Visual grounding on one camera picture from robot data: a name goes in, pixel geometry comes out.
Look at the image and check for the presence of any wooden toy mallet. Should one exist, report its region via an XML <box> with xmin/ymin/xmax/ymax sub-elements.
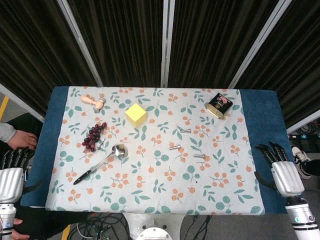
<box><xmin>80</xmin><ymin>94</ymin><xmax>107</xmax><ymax>113</ymax></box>

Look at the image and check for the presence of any yellow floor tape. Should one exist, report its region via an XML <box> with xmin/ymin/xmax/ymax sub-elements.
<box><xmin>0</xmin><ymin>95</ymin><xmax>10</xmax><ymax>121</ymax></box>
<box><xmin>60</xmin><ymin>223</ymin><xmax>72</xmax><ymax>240</ymax></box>

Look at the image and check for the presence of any floral print tablecloth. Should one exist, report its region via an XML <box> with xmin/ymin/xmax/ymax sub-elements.
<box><xmin>44</xmin><ymin>86</ymin><xmax>266</xmax><ymax>216</ymax></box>

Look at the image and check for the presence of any black pleated curtain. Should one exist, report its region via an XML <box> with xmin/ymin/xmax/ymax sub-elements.
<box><xmin>0</xmin><ymin>0</ymin><xmax>99</xmax><ymax>118</ymax></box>
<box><xmin>234</xmin><ymin>0</ymin><xmax>320</xmax><ymax>129</ymax></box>
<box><xmin>167</xmin><ymin>0</ymin><xmax>285</xmax><ymax>88</ymax></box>
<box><xmin>66</xmin><ymin>0</ymin><xmax>166</xmax><ymax>88</ymax></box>

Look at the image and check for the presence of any black floor cable bundle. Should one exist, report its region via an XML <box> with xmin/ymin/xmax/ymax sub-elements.
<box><xmin>66</xmin><ymin>212</ymin><xmax>127</xmax><ymax>240</ymax></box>
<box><xmin>287</xmin><ymin>122</ymin><xmax>320</xmax><ymax>148</ymax></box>

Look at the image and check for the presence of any white floor cable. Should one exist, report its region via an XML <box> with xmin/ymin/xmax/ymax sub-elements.
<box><xmin>76</xmin><ymin>221</ymin><xmax>91</xmax><ymax>240</ymax></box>

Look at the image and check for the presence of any yellow cube block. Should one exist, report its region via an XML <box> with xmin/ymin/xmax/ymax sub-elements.
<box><xmin>124</xmin><ymin>102</ymin><xmax>148</xmax><ymax>129</ymax></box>

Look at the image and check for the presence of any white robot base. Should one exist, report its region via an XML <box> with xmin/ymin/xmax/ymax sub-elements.
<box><xmin>124</xmin><ymin>212</ymin><xmax>186</xmax><ymax>240</ymax></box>

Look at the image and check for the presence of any black sleeved forearm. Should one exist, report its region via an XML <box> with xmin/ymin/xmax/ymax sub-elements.
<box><xmin>14</xmin><ymin>199</ymin><xmax>89</xmax><ymax>240</ymax></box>

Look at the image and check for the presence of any blue covered table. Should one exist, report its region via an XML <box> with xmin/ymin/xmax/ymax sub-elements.
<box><xmin>20</xmin><ymin>85</ymin><xmax>308</xmax><ymax>216</ymax></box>

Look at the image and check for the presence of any black gold meat tin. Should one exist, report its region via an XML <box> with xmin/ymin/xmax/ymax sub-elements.
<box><xmin>205</xmin><ymin>92</ymin><xmax>234</xmax><ymax>120</ymax></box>

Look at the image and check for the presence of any white black sneaker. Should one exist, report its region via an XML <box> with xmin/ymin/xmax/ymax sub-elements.
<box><xmin>290</xmin><ymin>145</ymin><xmax>313</xmax><ymax>179</ymax></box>

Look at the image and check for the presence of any grey sleeved forearm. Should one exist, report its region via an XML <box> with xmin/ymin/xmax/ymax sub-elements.
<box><xmin>0</xmin><ymin>121</ymin><xmax>17</xmax><ymax>144</ymax></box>

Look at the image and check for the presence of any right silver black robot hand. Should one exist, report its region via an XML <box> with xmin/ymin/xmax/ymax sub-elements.
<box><xmin>254</xmin><ymin>141</ymin><xmax>305</xmax><ymax>199</ymax></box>

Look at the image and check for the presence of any black trouser leg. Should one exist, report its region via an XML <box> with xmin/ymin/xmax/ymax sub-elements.
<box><xmin>303</xmin><ymin>159</ymin><xmax>320</xmax><ymax>176</ymax></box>

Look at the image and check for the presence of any person's bare hand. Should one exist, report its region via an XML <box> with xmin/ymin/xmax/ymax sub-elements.
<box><xmin>7</xmin><ymin>129</ymin><xmax>39</xmax><ymax>151</ymax></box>
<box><xmin>10</xmin><ymin>217</ymin><xmax>31</xmax><ymax>240</ymax></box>

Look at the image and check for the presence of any dark red grape bunch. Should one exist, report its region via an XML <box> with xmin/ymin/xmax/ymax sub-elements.
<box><xmin>81</xmin><ymin>121</ymin><xmax>109</xmax><ymax>153</ymax></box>

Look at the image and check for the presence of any aluminium frame post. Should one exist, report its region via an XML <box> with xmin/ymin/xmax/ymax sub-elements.
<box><xmin>56</xmin><ymin>0</ymin><xmax>104</xmax><ymax>88</ymax></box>
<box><xmin>286</xmin><ymin>116</ymin><xmax>320</xmax><ymax>135</ymax></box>
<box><xmin>227</xmin><ymin>0</ymin><xmax>293</xmax><ymax>89</ymax></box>
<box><xmin>0</xmin><ymin>83</ymin><xmax>46</xmax><ymax>123</ymax></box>
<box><xmin>159</xmin><ymin>0</ymin><xmax>174</xmax><ymax>88</ymax></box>

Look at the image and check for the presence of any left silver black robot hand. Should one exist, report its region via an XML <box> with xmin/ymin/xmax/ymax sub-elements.
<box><xmin>0</xmin><ymin>146</ymin><xmax>44</xmax><ymax>201</ymax></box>

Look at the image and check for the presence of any steel ladle black handle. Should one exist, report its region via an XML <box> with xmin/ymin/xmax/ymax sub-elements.
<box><xmin>72</xmin><ymin>143</ymin><xmax>129</xmax><ymax>186</ymax></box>

